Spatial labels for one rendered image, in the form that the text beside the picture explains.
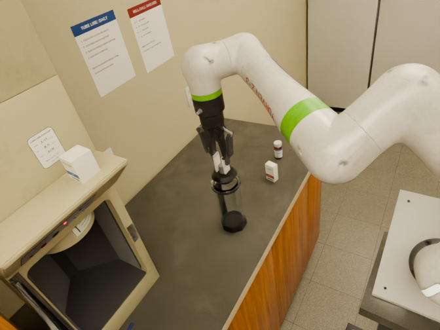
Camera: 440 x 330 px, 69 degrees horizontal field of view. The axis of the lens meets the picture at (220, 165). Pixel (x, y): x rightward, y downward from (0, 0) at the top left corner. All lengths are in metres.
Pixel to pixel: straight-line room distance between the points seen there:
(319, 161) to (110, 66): 1.02
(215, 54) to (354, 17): 2.55
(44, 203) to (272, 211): 0.87
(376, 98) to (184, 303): 0.85
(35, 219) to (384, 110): 0.69
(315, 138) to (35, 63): 0.58
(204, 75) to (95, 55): 0.61
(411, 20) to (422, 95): 2.66
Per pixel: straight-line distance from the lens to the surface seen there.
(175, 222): 1.38
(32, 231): 0.71
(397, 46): 3.37
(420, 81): 0.66
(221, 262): 1.20
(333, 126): 0.65
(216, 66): 0.89
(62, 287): 1.23
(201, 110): 0.94
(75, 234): 0.92
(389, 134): 0.65
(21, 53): 0.75
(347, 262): 2.34
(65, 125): 0.80
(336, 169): 0.64
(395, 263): 1.12
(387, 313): 1.13
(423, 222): 1.11
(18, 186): 0.78
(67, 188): 0.77
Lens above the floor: 1.92
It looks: 38 degrees down
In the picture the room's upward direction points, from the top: 12 degrees counter-clockwise
